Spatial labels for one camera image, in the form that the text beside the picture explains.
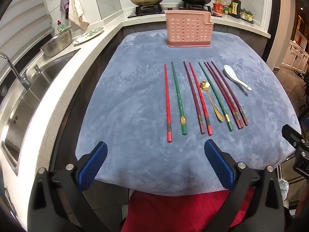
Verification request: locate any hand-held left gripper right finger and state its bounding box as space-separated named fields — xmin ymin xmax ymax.
xmin=204 ymin=139 xmax=290 ymax=232

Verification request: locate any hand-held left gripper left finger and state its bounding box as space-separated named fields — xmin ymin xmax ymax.
xmin=28 ymin=141 xmax=126 ymax=232

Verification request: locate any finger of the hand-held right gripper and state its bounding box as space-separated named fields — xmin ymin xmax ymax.
xmin=282 ymin=124 xmax=309 ymax=174

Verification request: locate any green chopstick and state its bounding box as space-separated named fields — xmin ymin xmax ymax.
xmin=171 ymin=61 xmax=188 ymax=135
xmin=198 ymin=62 xmax=234 ymax=131

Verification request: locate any maroon chopstick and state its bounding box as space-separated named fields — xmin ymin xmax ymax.
xmin=204 ymin=62 xmax=242 ymax=130
xmin=207 ymin=62 xmax=244 ymax=128
xmin=211 ymin=61 xmax=249 ymax=126

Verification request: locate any red chopstick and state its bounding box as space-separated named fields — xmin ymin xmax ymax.
xmin=189 ymin=62 xmax=213 ymax=136
xmin=164 ymin=64 xmax=173 ymax=143

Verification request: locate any dark purple chopstick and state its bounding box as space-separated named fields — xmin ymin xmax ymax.
xmin=183 ymin=61 xmax=205 ymax=134

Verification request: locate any gold flower spoon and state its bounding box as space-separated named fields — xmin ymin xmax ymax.
xmin=199 ymin=80 xmax=224 ymax=122

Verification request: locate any white ceramic spoon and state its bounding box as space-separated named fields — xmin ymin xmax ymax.
xmin=223 ymin=64 xmax=253 ymax=91

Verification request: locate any pink perforated utensil basket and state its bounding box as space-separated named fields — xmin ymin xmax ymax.
xmin=165 ymin=10 xmax=215 ymax=48

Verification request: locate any red quilted cushion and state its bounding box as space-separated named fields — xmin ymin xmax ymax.
xmin=121 ymin=188 xmax=256 ymax=232

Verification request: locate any white cabinet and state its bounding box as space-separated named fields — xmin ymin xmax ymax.
xmin=281 ymin=40 xmax=309 ymax=72

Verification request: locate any blue plush table cloth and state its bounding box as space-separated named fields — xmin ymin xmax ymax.
xmin=75 ymin=29 xmax=302 ymax=197

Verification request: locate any stainless steel sink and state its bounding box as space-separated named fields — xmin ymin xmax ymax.
xmin=0 ymin=47 xmax=81 ymax=174

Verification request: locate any chrome faucet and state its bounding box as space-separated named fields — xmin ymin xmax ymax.
xmin=0 ymin=52 xmax=32 ymax=91

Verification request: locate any stainless steel colander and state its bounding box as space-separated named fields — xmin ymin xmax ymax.
xmin=40 ymin=26 xmax=73 ymax=58

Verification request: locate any row of seasoning jars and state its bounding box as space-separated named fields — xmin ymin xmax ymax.
xmin=240 ymin=8 xmax=254 ymax=24

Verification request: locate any patterned oval plate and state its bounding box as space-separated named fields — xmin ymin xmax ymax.
xmin=72 ymin=27 xmax=105 ymax=44

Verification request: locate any dark soy sauce bottle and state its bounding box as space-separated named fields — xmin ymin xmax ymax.
xmin=229 ymin=0 xmax=242 ymax=18

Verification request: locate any white hanging towel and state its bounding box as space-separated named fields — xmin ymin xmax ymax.
xmin=68 ymin=0 xmax=90 ymax=31

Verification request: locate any black gas stove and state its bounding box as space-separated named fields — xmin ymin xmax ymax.
xmin=127 ymin=3 xmax=218 ymax=18

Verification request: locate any white window blind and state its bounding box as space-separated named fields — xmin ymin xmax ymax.
xmin=0 ymin=0 xmax=53 ymax=51

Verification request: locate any purple hanging cloth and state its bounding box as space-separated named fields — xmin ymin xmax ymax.
xmin=60 ymin=0 xmax=70 ymax=20

